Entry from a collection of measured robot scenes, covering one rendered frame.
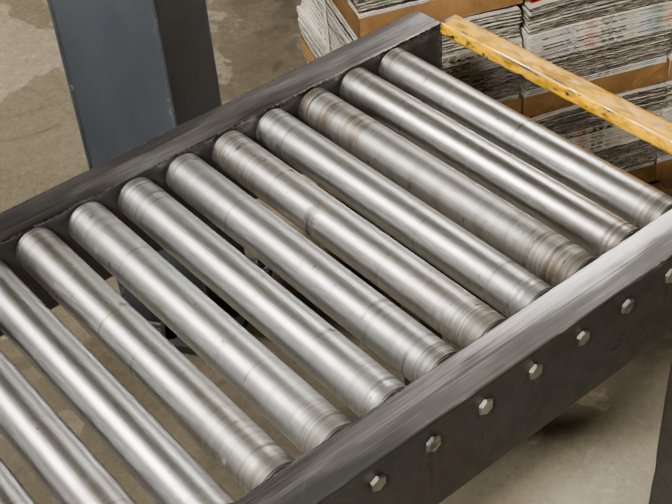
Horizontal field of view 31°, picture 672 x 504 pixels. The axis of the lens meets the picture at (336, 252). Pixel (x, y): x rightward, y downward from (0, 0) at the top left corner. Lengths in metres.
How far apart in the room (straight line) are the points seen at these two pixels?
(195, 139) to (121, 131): 0.64
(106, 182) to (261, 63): 1.74
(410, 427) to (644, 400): 1.17
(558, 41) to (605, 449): 0.70
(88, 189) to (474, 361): 0.50
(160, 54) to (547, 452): 0.92
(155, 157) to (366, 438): 0.50
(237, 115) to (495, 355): 0.50
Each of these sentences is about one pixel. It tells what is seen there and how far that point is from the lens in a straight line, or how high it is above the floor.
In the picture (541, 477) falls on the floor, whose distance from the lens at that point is 2.07.
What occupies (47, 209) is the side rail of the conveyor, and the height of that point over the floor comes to 0.80.
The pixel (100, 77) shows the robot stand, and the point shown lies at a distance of 2.02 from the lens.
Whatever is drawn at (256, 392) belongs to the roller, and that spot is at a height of 0.79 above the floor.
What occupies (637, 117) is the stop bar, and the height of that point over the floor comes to 0.82.
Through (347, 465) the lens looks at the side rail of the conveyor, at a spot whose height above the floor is 0.80.
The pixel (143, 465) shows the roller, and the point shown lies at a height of 0.79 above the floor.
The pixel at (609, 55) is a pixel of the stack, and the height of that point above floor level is 0.46.
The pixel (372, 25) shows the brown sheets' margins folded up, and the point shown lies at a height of 0.63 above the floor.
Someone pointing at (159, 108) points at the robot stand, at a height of 0.53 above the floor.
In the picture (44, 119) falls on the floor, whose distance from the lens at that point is 3.04.
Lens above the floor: 1.61
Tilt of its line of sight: 40 degrees down
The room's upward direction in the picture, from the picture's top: 5 degrees counter-clockwise
